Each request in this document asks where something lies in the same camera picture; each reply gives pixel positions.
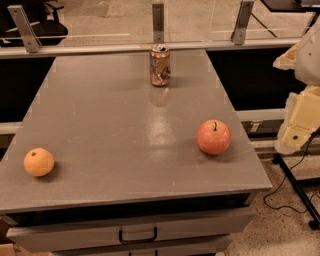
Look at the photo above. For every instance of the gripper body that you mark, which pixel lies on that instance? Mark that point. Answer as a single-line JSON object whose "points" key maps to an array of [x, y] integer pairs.
{"points": [[309, 60]]}

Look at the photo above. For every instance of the orange soda can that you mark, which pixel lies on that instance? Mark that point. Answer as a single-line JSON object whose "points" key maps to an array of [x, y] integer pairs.
{"points": [[160, 68]]}

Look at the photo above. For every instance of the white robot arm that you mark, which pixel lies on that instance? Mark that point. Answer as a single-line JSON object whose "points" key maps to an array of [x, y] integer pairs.
{"points": [[303, 58]]}

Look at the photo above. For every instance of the black stand leg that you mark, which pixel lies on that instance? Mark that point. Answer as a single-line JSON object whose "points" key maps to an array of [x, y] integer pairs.
{"points": [[314, 224]]}

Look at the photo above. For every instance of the red apple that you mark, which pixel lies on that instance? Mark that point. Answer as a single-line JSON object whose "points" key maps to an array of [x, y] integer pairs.
{"points": [[213, 137]]}

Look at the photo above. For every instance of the lower grey drawer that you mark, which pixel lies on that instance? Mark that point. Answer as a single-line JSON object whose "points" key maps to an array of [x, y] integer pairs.
{"points": [[196, 246]]}

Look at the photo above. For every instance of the orange fruit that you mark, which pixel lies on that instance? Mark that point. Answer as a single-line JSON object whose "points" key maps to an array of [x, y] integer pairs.
{"points": [[38, 162]]}

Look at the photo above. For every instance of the black office chair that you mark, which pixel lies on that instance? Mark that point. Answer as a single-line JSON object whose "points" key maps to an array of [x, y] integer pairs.
{"points": [[43, 18]]}

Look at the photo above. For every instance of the horizontal metal rail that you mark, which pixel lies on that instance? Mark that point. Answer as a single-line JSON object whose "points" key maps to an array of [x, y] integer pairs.
{"points": [[55, 51]]}

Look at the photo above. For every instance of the right metal rail bracket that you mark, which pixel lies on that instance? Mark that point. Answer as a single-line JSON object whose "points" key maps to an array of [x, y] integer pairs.
{"points": [[239, 32]]}

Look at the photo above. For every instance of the metal rail bracket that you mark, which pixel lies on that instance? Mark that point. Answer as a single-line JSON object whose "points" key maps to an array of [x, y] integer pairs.
{"points": [[239, 32], [158, 22], [28, 37]]}

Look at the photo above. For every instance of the middle metal rail bracket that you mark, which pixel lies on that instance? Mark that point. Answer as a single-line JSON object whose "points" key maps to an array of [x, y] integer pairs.
{"points": [[158, 22]]}

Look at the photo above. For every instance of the grey drawer with black handle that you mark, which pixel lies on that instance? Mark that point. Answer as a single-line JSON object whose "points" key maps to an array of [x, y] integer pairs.
{"points": [[132, 230]]}

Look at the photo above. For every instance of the left metal rail bracket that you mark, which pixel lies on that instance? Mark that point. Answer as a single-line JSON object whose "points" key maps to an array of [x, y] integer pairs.
{"points": [[28, 37]]}

